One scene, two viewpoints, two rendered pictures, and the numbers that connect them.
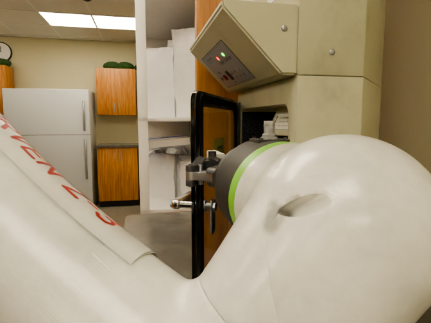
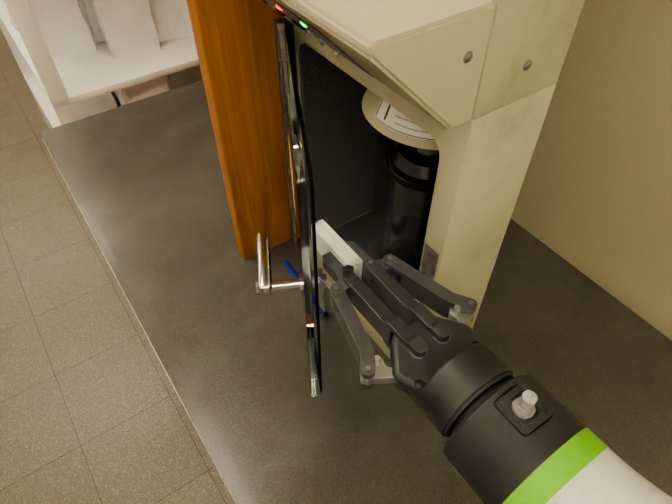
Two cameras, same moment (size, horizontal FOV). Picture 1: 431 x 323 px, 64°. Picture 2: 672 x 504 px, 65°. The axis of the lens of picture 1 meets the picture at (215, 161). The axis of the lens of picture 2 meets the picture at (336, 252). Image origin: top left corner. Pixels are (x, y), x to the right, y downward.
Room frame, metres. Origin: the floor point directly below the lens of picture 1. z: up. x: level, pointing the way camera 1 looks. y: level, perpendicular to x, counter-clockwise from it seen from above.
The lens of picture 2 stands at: (0.21, 0.13, 1.67)
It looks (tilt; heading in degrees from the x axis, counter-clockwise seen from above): 48 degrees down; 338
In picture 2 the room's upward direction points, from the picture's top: straight up
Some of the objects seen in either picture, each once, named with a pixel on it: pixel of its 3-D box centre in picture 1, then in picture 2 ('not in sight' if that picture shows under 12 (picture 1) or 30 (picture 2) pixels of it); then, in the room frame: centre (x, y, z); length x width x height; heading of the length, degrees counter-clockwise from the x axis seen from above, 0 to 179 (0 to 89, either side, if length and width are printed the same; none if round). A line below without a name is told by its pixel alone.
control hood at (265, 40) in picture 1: (231, 57); (312, 12); (0.66, -0.03, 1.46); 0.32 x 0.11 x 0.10; 12
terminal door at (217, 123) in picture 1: (218, 198); (298, 223); (0.67, -0.01, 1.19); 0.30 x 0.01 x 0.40; 165
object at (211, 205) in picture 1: (210, 216); (318, 290); (0.56, 0.01, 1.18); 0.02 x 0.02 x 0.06; 75
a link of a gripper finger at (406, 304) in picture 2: not in sight; (403, 305); (0.45, -0.03, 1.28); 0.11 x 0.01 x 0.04; 11
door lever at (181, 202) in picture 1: (192, 200); (278, 262); (0.61, 0.04, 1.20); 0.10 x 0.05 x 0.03; 165
